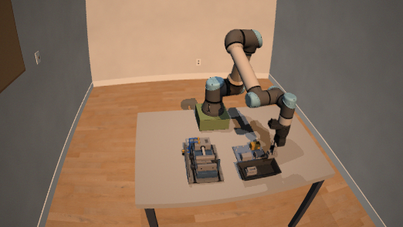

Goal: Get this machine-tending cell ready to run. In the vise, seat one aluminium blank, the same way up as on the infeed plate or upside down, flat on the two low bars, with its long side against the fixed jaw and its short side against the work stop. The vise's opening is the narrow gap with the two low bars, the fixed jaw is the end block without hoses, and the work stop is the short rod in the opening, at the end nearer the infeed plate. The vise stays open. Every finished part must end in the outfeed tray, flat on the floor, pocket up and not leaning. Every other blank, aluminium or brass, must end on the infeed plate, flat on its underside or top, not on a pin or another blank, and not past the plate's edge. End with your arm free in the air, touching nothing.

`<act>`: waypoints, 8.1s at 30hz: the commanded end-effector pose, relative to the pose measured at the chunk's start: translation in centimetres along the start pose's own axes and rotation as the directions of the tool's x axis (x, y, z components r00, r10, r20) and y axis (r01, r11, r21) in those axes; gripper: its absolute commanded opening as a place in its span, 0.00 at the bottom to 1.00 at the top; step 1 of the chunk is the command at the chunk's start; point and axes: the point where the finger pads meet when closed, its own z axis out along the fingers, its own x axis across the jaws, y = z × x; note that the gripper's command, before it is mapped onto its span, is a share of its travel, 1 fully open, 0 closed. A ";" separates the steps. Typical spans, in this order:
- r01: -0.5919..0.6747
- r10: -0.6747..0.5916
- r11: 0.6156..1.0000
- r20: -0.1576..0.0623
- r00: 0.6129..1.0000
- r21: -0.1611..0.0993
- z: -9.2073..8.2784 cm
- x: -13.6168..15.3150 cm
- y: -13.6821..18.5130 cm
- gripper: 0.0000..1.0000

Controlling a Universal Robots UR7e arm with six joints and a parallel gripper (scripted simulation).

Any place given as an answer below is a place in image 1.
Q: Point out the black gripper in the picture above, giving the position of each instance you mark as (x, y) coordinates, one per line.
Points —
(282, 127)

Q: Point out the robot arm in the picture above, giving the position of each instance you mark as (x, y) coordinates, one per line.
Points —
(243, 78)

